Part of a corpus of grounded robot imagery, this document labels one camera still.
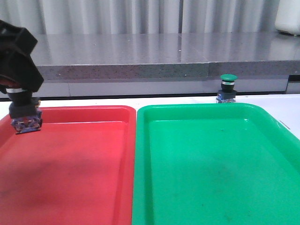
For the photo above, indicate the white container in background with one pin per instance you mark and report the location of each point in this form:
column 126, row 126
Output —
column 288, row 17

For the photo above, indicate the green mushroom push button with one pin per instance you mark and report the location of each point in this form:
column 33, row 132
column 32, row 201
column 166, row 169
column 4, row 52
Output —
column 227, row 93

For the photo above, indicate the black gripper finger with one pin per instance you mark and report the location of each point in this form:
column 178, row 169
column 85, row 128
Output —
column 17, row 69

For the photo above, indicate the green plastic tray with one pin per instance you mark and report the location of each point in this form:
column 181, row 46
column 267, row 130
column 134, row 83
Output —
column 214, row 164

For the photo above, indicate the red mushroom push button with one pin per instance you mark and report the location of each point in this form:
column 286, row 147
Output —
column 24, row 110

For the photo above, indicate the red plastic tray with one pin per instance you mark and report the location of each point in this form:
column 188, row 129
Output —
column 77, row 170

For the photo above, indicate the grey stone platform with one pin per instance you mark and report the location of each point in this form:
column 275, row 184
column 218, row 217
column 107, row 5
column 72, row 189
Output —
column 167, row 56

